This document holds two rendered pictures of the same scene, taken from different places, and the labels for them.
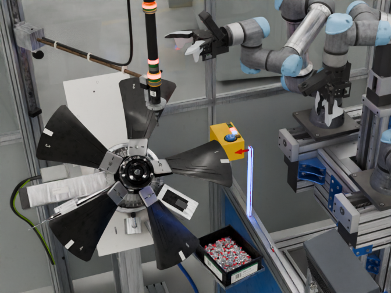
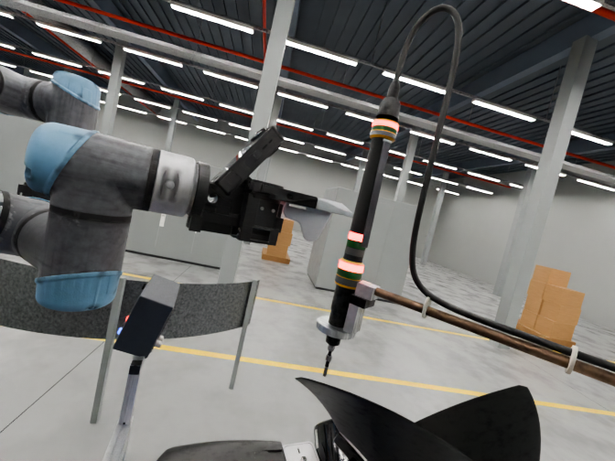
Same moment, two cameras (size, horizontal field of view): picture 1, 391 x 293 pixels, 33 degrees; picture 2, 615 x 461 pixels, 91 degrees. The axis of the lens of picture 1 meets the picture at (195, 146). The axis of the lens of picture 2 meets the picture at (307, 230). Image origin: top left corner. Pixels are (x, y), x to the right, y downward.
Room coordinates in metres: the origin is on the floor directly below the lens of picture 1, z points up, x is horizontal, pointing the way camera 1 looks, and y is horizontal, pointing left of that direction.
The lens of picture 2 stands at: (2.46, 0.02, 1.64)
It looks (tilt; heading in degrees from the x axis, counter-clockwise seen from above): 4 degrees down; 177
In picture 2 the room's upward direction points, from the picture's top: 13 degrees clockwise
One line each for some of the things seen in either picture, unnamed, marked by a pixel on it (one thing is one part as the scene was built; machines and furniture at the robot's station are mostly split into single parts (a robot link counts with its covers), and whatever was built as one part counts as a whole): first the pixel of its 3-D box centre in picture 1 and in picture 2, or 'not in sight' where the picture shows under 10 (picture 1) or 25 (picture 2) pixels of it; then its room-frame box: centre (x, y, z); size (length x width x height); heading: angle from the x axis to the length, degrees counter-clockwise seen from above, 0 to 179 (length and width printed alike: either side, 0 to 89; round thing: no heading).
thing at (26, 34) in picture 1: (28, 36); not in sight; (2.34, 0.62, 1.54); 0.10 x 0.07 x 0.08; 52
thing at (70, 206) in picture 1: (68, 208); not in sight; (1.86, 0.46, 1.08); 0.07 x 0.04 x 0.06; 117
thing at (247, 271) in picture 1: (228, 254); not in sight; (1.84, -0.11, 0.84); 0.22 x 0.17 x 0.07; 31
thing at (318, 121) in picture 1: (327, 110); not in sight; (2.46, -0.58, 1.09); 0.15 x 0.15 x 0.10
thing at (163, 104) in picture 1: (153, 91); (347, 305); (1.95, 0.14, 1.49); 0.09 x 0.07 x 0.10; 52
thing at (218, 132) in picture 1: (226, 142); not in sight; (2.33, -0.13, 1.02); 0.16 x 0.10 x 0.11; 17
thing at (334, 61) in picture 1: (334, 56); not in sight; (1.86, -0.44, 1.65); 0.08 x 0.08 x 0.05
